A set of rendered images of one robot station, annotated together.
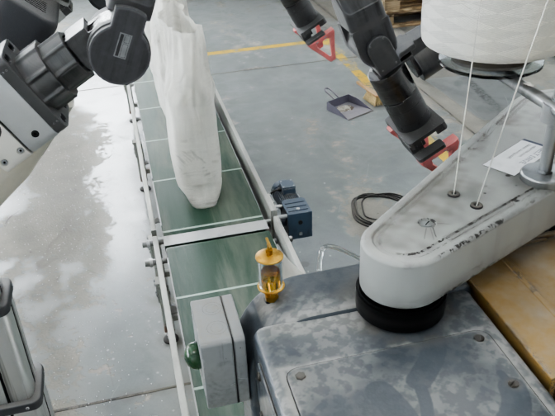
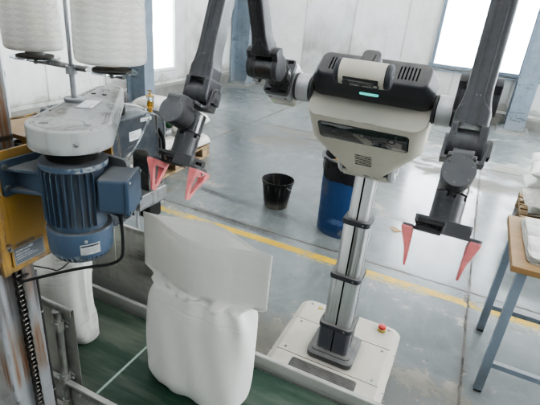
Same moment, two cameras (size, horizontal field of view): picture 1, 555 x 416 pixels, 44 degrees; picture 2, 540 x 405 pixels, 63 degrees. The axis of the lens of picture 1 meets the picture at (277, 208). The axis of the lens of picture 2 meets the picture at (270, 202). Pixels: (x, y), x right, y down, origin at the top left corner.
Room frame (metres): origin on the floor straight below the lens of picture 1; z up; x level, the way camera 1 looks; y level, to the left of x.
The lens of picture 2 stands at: (1.73, -0.90, 1.69)
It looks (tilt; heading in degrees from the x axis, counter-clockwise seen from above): 24 degrees down; 126
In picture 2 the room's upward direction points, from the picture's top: 6 degrees clockwise
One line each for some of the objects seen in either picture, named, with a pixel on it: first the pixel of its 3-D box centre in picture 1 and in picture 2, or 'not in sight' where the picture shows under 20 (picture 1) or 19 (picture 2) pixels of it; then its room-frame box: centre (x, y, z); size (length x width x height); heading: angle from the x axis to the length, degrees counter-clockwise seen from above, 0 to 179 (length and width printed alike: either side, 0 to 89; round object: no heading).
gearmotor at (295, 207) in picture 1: (286, 205); not in sight; (2.40, -0.04, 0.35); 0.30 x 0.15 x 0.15; 13
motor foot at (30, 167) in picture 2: not in sight; (36, 177); (0.74, -0.45, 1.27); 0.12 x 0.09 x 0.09; 103
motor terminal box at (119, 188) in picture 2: not in sight; (120, 194); (0.89, -0.34, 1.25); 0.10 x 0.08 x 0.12; 128
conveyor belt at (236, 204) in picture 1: (181, 126); not in sight; (3.27, 0.48, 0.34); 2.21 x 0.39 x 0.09; 13
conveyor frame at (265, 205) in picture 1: (181, 125); not in sight; (3.25, 0.48, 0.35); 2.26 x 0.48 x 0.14; 13
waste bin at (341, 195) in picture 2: not in sight; (345, 193); (0.29, 2.17, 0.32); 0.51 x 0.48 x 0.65; 103
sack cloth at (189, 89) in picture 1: (190, 105); not in sight; (2.57, 0.33, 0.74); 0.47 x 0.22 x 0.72; 11
